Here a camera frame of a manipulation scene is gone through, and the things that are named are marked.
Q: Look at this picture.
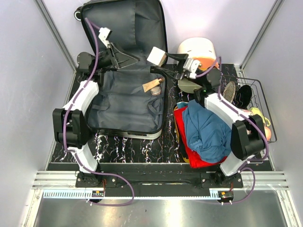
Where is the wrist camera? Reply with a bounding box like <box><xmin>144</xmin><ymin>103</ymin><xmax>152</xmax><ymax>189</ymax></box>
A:
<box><xmin>98</xmin><ymin>27</ymin><xmax>112</xmax><ymax>47</ymax></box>
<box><xmin>183</xmin><ymin>58</ymin><xmax>201</xmax><ymax>79</ymax></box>

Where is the black wire dish rack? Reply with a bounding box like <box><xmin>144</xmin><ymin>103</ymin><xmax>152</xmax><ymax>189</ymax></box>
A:
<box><xmin>221</xmin><ymin>75</ymin><xmax>277</xmax><ymax>143</ymax></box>

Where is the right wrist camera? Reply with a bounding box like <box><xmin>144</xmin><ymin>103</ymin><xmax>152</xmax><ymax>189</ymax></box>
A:
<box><xmin>183</xmin><ymin>58</ymin><xmax>201</xmax><ymax>79</ymax></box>

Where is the blue cloth garment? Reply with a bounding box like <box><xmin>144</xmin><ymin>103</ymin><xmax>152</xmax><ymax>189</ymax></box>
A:
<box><xmin>182</xmin><ymin>100</ymin><xmax>232</xmax><ymax>163</ymax></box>

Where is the red cloth garment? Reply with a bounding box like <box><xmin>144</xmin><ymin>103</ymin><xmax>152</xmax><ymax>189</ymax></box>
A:
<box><xmin>173</xmin><ymin>106</ymin><xmax>227</xmax><ymax>168</ymax></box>

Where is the speckled brown plate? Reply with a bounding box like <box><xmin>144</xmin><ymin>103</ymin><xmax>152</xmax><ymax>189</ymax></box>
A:
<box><xmin>223</xmin><ymin>81</ymin><xmax>236</xmax><ymax>103</ymax></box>

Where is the round cosmetic jar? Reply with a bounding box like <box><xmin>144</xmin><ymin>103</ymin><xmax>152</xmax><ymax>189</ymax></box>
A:
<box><xmin>150</xmin><ymin>86</ymin><xmax>161</xmax><ymax>96</ymax></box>

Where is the purple cable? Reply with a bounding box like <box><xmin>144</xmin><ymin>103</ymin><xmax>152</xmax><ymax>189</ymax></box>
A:
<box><xmin>63</xmin><ymin>17</ymin><xmax>135</xmax><ymax>207</ymax></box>
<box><xmin>195</xmin><ymin>56</ymin><xmax>269</xmax><ymax>204</ymax></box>

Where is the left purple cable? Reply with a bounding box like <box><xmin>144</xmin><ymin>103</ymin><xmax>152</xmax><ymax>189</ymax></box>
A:
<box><xmin>63</xmin><ymin>17</ymin><xmax>135</xmax><ymax>207</ymax></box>

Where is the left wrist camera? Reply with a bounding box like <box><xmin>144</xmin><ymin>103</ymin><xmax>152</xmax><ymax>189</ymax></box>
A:
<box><xmin>98</xmin><ymin>27</ymin><xmax>112</xmax><ymax>47</ymax></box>

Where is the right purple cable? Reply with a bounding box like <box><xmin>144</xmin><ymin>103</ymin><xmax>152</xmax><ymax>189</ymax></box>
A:
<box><xmin>195</xmin><ymin>56</ymin><xmax>269</xmax><ymax>204</ymax></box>

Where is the white black space suitcase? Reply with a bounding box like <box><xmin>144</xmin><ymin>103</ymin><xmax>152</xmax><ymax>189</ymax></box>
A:
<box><xmin>74</xmin><ymin>0</ymin><xmax>167</xmax><ymax>140</ymax></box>

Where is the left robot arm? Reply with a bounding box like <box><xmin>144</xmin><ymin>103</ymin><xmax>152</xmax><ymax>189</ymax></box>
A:
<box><xmin>53</xmin><ymin>43</ymin><xmax>139</xmax><ymax>187</ymax></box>

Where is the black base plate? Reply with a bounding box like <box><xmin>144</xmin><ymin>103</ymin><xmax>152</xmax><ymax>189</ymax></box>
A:
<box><xmin>45</xmin><ymin>163</ymin><xmax>243</xmax><ymax>199</ymax></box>

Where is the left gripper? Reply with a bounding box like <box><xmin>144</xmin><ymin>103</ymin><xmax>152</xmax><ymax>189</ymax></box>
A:
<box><xmin>94</xmin><ymin>43</ymin><xmax>140</xmax><ymax>71</ymax></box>

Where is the white orange drawer cabinet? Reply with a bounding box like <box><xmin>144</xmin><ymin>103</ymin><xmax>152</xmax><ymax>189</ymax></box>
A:
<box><xmin>177</xmin><ymin>37</ymin><xmax>219</xmax><ymax>94</ymax></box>

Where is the small white barcode box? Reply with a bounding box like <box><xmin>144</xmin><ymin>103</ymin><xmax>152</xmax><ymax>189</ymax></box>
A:
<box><xmin>147</xmin><ymin>46</ymin><xmax>167</xmax><ymax>67</ymax></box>

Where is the plain pink mug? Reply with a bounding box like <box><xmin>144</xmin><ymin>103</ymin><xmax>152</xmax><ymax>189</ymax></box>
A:
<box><xmin>264</xmin><ymin>126</ymin><xmax>271</xmax><ymax>141</ymax></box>

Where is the yellow green mug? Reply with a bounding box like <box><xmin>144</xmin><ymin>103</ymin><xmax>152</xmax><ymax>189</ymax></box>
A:
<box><xmin>249</xmin><ymin>107</ymin><xmax>271</xmax><ymax>127</ymax></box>

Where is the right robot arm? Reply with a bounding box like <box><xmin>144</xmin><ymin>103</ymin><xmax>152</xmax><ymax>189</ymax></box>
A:
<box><xmin>147</xmin><ymin>51</ymin><xmax>268</xmax><ymax>188</ymax></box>

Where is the beige cosmetic bottle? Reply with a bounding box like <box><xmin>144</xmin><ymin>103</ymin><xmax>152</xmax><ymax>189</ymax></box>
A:
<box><xmin>143</xmin><ymin>77</ymin><xmax>165</xmax><ymax>93</ymax></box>

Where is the teal cream cartoon towel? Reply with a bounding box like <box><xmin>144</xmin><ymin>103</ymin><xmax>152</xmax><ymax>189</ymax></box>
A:
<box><xmin>177</xmin><ymin>102</ymin><xmax>188</xmax><ymax>109</ymax></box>

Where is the black marble mat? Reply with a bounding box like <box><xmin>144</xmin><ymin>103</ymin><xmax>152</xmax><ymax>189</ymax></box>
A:
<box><xmin>51</xmin><ymin>63</ymin><xmax>263</xmax><ymax>164</ymax></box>

